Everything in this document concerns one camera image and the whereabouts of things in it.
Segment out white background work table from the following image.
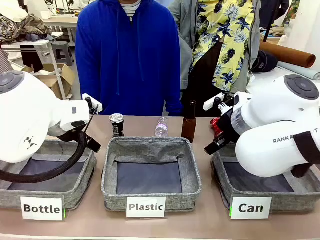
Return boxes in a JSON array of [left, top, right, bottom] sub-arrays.
[[0, 32, 68, 101]]

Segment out person in pineapple shirt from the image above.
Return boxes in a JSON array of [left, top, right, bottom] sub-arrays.
[[167, 0, 262, 118]]

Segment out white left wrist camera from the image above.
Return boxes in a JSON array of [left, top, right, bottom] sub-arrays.
[[81, 93, 103, 113]]

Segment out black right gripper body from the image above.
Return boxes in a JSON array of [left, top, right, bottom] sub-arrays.
[[216, 112, 242, 145]]

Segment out white Can label card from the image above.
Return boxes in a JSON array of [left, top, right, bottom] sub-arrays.
[[229, 196, 273, 220]]

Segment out black crushed drink can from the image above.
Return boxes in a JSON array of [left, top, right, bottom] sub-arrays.
[[109, 113, 125, 138]]

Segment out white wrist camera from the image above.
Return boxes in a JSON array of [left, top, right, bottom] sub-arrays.
[[202, 92, 225, 112], [81, 93, 103, 113]]

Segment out open cardboard box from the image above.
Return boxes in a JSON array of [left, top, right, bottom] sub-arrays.
[[22, 63, 76, 101]]

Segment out black left arm cable sleeve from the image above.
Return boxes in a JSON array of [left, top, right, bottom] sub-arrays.
[[0, 104, 100, 184]]

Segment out light blue roll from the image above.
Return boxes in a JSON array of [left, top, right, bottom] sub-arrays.
[[277, 61, 320, 81]]

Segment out grey fabric basket labelled Plastic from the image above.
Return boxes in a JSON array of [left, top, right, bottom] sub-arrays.
[[101, 136, 203, 213]]

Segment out grey fabric basket labelled Bottle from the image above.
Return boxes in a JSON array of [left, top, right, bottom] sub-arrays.
[[0, 138, 98, 210]]

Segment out small clear plastic bottle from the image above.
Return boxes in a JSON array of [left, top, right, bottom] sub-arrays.
[[154, 116, 170, 138]]

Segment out pile of patterned clothes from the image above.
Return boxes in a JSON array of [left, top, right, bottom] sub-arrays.
[[0, 13, 53, 44]]

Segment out black hanging cloth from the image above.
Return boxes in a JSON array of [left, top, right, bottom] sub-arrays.
[[19, 44, 45, 74]]

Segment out white bag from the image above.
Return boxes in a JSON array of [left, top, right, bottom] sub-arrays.
[[0, 0, 29, 23]]

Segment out person in blue hoodie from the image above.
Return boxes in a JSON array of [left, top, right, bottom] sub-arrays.
[[75, 0, 185, 117]]

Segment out checkered cloth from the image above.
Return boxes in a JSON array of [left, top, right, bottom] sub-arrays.
[[0, 48, 13, 75]]

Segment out brown paper roll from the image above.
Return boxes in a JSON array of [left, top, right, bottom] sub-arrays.
[[259, 41, 317, 69]]

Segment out navy baseball cap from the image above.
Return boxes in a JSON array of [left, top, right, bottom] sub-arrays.
[[251, 50, 279, 74]]

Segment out white Bottle label card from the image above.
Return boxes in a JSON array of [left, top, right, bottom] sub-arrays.
[[20, 196, 65, 222]]

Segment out grey fabric basket labelled Can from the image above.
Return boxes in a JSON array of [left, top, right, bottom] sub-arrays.
[[211, 143, 320, 214]]

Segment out white Plastic label card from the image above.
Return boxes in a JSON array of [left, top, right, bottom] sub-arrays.
[[126, 196, 167, 219]]

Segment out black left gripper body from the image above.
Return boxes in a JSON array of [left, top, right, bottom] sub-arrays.
[[56, 126, 88, 144]]

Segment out grey plastic stool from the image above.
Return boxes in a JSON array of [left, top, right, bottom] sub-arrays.
[[51, 41, 75, 67]]

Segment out red crushed drink can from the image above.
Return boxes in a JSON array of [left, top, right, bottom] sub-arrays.
[[209, 117, 225, 139]]

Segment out brown glass bottle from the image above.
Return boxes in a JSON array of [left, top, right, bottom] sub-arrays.
[[181, 99, 198, 144]]

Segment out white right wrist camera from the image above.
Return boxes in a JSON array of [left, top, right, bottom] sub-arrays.
[[202, 92, 225, 112]]

